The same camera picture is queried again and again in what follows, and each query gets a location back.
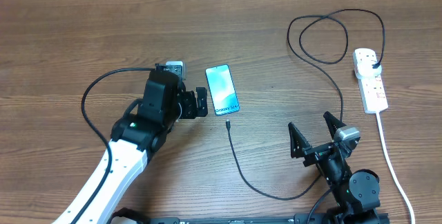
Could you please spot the white charger plug adapter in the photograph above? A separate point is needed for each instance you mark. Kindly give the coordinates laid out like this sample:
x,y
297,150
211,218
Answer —
x,y
367,69

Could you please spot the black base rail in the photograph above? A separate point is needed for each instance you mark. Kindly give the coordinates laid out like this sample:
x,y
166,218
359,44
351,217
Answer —
x,y
129,216

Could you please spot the white power strip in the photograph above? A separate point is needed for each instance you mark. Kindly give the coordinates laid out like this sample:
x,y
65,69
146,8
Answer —
x,y
372,90

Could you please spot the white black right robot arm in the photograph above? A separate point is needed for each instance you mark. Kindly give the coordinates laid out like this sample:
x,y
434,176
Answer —
x,y
352,197

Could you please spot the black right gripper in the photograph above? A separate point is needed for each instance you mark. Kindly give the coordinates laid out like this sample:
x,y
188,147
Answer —
x,y
299,146

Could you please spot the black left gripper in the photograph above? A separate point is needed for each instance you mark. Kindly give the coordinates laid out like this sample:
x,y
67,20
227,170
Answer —
x,y
190,110

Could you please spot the Samsung Galaxy smartphone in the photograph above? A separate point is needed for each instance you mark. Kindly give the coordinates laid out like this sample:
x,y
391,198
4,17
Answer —
x,y
222,90

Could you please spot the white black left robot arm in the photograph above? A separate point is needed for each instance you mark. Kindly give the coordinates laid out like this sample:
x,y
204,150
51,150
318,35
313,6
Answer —
x,y
134,139

